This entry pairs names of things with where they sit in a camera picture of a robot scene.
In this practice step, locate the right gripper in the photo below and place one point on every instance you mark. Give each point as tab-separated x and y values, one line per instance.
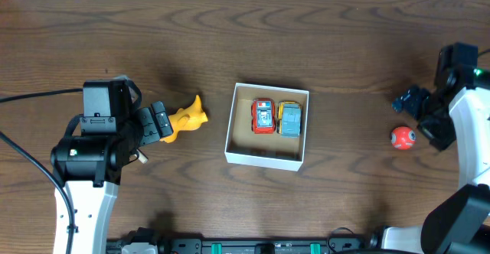
441	137

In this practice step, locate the red toy ball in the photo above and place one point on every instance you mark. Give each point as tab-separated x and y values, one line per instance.
403	138

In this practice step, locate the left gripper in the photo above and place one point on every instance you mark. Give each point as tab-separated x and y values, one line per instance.
151	124

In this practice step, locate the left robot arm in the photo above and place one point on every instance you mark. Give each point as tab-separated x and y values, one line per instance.
88	160

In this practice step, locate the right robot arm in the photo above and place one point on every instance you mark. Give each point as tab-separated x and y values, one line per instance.
457	112

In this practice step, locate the white cardboard box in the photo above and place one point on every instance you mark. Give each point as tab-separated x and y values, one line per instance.
243	146

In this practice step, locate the yellow grey toy truck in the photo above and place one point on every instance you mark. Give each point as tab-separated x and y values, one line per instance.
289	119

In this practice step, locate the red toy car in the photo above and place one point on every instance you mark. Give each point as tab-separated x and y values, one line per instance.
263	116

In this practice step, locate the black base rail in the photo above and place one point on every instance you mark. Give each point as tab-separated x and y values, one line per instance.
145	240

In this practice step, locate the orange toy rhino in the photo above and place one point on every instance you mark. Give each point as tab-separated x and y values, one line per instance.
188	119

